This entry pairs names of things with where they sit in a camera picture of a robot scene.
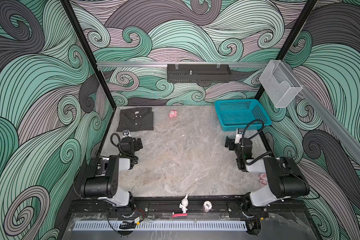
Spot aluminium back rail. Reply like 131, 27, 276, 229
97, 61, 269, 69

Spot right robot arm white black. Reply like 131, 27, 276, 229
225, 137, 311, 211

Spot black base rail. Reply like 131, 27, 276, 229
69, 195, 307, 220

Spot pink toy figure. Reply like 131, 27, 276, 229
169, 110, 178, 119

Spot small white patterned jar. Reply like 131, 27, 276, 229
202, 201, 212, 213

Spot white rabbit figurine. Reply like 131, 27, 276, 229
179, 195, 189, 213

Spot black perforated wall tray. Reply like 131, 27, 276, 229
167, 64, 232, 85

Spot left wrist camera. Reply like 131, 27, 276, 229
122, 130, 131, 138

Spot aluminium rail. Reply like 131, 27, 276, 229
97, 61, 269, 69
287, 65, 360, 165

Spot pink flat base piece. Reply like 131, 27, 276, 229
172, 213, 188, 219

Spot dark pinstriped long sleeve shirt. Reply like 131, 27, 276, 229
117, 107, 154, 132

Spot teal plastic basket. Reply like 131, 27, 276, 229
215, 99, 272, 132

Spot white slotted cable duct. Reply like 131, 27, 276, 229
73, 220, 247, 232

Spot aluminium right rail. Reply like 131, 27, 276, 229
287, 65, 360, 165

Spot clear acrylic wall holder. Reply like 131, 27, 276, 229
259, 60, 303, 109

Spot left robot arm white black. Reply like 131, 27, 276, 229
80, 133, 143, 212

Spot round cartoon sticker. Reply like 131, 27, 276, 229
258, 173, 268, 186

